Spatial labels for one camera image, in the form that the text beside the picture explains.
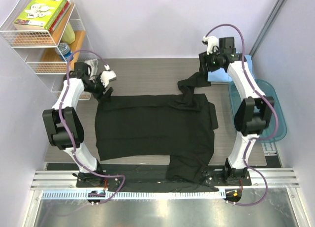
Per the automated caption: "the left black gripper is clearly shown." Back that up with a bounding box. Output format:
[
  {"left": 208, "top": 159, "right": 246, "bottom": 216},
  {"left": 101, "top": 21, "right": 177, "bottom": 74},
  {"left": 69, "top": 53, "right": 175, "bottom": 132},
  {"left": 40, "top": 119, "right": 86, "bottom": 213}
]
[{"left": 84, "top": 74, "right": 113, "bottom": 104}]

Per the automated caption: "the black long sleeve shirt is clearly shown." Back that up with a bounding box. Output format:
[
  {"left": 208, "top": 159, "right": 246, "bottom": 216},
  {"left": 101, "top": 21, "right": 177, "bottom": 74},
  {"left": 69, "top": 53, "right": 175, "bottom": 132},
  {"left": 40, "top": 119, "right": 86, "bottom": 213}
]
[{"left": 95, "top": 72, "right": 218, "bottom": 182}]

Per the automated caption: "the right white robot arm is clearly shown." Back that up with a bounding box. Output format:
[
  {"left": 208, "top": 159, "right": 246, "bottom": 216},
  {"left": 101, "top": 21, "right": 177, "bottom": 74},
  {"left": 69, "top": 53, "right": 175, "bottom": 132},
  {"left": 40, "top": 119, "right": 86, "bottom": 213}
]
[{"left": 199, "top": 36, "right": 275, "bottom": 185}]

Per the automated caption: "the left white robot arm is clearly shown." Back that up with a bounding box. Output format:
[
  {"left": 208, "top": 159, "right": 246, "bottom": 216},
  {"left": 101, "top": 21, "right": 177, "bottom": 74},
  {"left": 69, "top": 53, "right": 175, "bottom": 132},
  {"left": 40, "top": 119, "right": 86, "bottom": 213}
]
[{"left": 42, "top": 62, "right": 116, "bottom": 187}]

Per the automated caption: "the folded light blue shirt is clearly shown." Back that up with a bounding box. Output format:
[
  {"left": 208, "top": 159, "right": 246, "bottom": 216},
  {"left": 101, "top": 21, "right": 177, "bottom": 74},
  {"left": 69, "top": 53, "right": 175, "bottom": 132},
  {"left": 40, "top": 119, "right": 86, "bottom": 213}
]
[{"left": 208, "top": 55, "right": 255, "bottom": 84}]

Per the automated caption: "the white paper booklet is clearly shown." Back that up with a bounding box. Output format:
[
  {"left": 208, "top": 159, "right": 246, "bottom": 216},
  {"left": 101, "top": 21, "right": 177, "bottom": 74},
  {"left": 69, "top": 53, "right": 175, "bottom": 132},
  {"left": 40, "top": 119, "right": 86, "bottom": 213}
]
[{"left": 84, "top": 59, "right": 98, "bottom": 78}]

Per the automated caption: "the blue lidded jar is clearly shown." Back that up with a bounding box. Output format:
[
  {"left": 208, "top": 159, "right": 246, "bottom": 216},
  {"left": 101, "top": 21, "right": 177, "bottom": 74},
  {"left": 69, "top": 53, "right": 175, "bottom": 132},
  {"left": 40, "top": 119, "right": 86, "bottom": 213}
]
[{"left": 55, "top": 42, "right": 73, "bottom": 62}]

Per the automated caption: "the yellow green bottle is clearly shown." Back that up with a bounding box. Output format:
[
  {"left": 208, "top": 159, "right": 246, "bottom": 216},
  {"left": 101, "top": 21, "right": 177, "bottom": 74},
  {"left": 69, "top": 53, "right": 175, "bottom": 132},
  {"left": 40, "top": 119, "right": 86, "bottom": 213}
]
[{"left": 61, "top": 22, "right": 75, "bottom": 44}]

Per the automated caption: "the teal plastic tray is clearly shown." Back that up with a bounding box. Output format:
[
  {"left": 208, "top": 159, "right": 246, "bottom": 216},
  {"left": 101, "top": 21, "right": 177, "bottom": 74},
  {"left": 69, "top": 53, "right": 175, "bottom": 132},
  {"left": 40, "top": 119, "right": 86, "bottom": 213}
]
[{"left": 228, "top": 79, "right": 288, "bottom": 141}]

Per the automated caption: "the red cover book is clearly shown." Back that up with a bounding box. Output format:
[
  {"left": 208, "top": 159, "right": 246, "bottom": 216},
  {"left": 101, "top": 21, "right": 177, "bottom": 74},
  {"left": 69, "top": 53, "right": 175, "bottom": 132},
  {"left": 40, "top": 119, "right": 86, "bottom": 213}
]
[{"left": 49, "top": 0, "right": 71, "bottom": 32}]

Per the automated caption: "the green cover book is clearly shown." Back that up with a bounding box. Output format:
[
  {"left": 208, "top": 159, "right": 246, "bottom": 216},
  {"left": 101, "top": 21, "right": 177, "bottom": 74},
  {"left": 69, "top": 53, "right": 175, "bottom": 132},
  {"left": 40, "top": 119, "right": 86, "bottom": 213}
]
[{"left": 13, "top": 0, "right": 68, "bottom": 31}]

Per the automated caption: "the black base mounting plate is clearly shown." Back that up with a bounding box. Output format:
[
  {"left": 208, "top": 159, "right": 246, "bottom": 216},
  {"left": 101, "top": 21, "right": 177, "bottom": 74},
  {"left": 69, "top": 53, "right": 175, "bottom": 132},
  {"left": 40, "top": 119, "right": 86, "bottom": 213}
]
[{"left": 76, "top": 162, "right": 253, "bottom": 194}]

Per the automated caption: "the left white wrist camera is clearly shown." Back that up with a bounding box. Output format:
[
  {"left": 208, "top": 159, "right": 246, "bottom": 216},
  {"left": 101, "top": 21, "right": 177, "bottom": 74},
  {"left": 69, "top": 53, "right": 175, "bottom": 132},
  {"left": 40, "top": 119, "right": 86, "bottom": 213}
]
[{"left": 100, "top": 65, "right": 117, "bottom": 88}]

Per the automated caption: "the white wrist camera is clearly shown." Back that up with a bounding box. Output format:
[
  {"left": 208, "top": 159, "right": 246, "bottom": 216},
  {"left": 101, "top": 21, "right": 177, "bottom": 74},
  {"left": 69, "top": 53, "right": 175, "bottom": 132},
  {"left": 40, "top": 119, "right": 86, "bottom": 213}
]
[
  {"left": 202, "top": 36, "right": 219, "bottom": 55},
  {"left": 100, "top": 65, "right": 117, "bottom": 88}
]

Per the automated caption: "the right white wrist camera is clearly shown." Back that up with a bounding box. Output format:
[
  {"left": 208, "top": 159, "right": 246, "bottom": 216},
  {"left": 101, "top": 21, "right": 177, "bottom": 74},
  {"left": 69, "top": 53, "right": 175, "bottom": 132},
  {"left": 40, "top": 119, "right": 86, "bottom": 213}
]
[{"left": 202, "top": 36, "right": 219, "bottom": 55}]

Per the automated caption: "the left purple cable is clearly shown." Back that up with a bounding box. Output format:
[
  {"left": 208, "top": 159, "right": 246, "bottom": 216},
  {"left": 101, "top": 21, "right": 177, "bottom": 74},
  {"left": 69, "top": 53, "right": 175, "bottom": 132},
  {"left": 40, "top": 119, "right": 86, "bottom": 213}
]
[{"left": 59, "top": 49, "right": 126, "bottom": 203}]

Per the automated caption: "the white wire shelf rack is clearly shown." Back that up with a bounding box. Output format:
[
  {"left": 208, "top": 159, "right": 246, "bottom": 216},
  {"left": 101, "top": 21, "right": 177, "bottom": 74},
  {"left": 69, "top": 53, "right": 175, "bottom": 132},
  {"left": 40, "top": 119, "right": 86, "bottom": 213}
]
[{"left": 0, "top": 0, "right": 93, "bottom": 97}]

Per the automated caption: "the grey aluminium wall post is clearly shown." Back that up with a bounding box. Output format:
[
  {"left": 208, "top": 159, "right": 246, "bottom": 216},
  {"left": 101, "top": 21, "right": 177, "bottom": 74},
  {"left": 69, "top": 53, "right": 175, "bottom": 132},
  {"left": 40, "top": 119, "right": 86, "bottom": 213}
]
[{"left": 250, "top": 0, "right": 287, "bottom": 57}]

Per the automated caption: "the white slotted cable duct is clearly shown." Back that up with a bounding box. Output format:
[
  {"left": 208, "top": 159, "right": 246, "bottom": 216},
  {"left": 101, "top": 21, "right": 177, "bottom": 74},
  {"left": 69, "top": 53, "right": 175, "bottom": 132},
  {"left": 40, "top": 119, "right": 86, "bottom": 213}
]
[{"left": 42, "top": 189, "right": 226, "bottom": 200}]

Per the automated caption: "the aluminium frame rail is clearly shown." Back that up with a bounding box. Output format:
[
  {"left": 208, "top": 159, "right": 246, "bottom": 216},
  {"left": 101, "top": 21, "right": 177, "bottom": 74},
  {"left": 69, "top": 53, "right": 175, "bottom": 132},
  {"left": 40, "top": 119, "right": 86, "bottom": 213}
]
[{"left": 31, "top": 166, "right": 299, "bottom": 190}]

